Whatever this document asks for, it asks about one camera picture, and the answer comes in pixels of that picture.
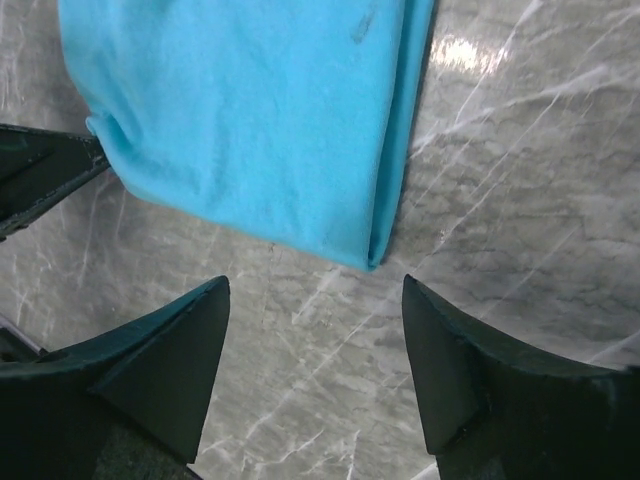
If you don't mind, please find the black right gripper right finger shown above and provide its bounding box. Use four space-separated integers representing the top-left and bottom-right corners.
402 276 639 479

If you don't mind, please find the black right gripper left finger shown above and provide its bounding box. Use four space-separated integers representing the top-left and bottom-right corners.
1 276 230 479

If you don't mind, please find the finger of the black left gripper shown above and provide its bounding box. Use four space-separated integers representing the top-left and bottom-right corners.
1 124 108 239

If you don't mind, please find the light blue cotton t-shirt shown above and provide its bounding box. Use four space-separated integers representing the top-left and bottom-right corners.
58 0 434 271

